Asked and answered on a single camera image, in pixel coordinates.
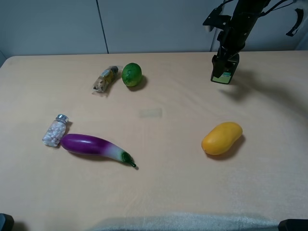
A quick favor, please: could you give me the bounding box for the black object bottom right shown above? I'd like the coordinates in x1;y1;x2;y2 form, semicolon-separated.
278;219;308;231

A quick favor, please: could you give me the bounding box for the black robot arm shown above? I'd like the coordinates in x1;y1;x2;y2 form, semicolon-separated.
212;0;269;78

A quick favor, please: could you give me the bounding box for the black object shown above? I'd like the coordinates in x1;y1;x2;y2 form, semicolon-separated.
278;219;308;231
0;213;14;231

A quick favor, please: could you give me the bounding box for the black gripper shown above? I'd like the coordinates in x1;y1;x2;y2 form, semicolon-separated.
212;14;257;78

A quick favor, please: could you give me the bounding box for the dark green pump bottle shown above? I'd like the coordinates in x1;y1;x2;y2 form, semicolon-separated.
211;56;240;85

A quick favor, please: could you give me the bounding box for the clear snack packet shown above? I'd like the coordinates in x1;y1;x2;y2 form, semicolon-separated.
92;65;121;96

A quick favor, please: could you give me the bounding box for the yellow mango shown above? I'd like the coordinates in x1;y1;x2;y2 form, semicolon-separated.
201;122;243;155

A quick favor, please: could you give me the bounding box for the purple eggplant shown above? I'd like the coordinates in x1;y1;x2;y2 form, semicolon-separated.
60;134;137;167

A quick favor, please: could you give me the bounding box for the clear pill bottle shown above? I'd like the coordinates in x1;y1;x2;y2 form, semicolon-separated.
42;114;69;147

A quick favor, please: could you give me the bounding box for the black cable loop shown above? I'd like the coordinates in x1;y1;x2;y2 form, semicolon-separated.
285;8;304;37

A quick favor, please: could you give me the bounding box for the green lime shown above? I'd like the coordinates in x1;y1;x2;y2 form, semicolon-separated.
122;63;142;87

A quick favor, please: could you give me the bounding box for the black object bottom left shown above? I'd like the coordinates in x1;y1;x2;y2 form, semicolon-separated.
0;213;14;231

